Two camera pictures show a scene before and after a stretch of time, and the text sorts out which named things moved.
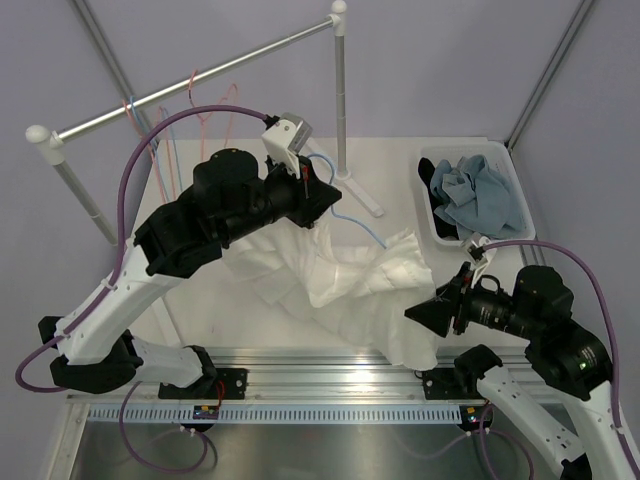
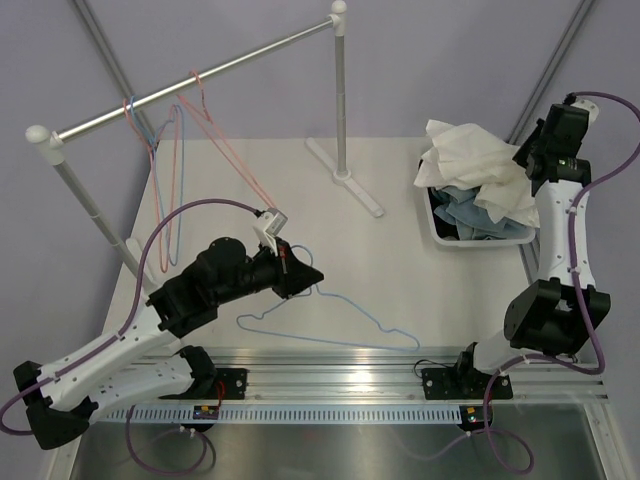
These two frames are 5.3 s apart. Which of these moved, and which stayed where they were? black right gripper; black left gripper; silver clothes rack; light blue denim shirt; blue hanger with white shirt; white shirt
Moved: white shirt; black right gripper; blue hanger with white shirt; black left gripper
Stayed: light blue denim shirt; silver clothes rack
